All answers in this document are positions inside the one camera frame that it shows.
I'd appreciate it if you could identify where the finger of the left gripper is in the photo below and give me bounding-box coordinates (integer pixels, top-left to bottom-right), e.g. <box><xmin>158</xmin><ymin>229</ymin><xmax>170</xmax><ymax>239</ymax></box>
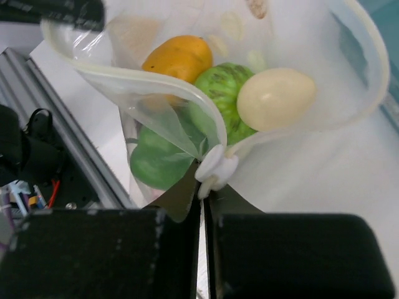
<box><xmin>1</xmin><ymin>0</ymin><xmax>105</xmax><ymax>31</ymax></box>

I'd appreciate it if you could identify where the orange mango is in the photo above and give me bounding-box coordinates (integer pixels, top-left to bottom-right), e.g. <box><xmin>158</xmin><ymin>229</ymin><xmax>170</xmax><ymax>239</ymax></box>
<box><xmin>142</xmin><ymin>35</ymin><xmax>213</xmax><ymax>84</ymax></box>

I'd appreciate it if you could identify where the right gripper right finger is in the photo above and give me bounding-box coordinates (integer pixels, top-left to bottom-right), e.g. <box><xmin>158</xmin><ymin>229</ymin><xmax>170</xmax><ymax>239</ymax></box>
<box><xmin>204</xmin><ymin>186</ymin><xmax>396</xmax><ymax>298</ymax></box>

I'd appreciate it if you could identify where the white egg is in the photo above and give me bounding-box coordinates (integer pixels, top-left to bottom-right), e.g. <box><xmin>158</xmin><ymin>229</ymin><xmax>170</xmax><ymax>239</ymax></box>
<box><xmin>237</xmin><ymin>68</ymin><xmax>317</xmax><ymax>131</ymax></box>

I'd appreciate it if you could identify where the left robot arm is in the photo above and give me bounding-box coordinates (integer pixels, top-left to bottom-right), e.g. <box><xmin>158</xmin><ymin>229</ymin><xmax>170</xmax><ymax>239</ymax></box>
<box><xmin>1</xmin><ymin>1</ymin><xmax>105</xmax><ymax>186</ymax></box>

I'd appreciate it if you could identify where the teal plastic bin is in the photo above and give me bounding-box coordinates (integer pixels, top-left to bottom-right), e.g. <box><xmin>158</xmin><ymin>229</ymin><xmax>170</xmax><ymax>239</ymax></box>
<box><xmin>326</xmin><ymin>1</ymin><xmax>398</xmax><ymax>130</ymax></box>

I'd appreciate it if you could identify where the aluminium mounting rail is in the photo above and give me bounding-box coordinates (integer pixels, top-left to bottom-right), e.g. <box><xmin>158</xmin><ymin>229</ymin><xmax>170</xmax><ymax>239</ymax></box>
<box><xmin>1</xmin><ymin>48</ymin><xmax>137</xmax><ymax>209</ymax></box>

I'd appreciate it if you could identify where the green bell pepper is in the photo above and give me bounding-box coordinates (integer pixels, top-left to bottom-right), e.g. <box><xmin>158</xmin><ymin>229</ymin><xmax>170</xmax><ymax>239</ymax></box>
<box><xmin>130</xmin><ymin>127</ymin><xmax>193</xmax><ymax>191</ymax></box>

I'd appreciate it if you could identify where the green custard apple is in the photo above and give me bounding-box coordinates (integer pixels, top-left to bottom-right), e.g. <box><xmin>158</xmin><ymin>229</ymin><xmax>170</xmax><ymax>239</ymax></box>
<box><xmin>194</xmin><ymin>62</ymin><xmax>256</xmax><ymax>146</ymax></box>

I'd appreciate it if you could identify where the clear zip top bag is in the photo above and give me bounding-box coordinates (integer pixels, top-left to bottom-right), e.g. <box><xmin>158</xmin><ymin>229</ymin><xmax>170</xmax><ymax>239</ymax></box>
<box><xmin>42</xmin><ymin>0</ymin><xmax>399</xmax><ymax>224</ymax></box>

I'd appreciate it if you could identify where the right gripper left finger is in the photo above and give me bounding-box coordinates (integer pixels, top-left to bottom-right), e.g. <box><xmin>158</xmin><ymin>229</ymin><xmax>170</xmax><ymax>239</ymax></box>
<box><xmin>1</xmin><ymin>163</ymin><xmax>200</xmax><ymax>298</ymax></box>

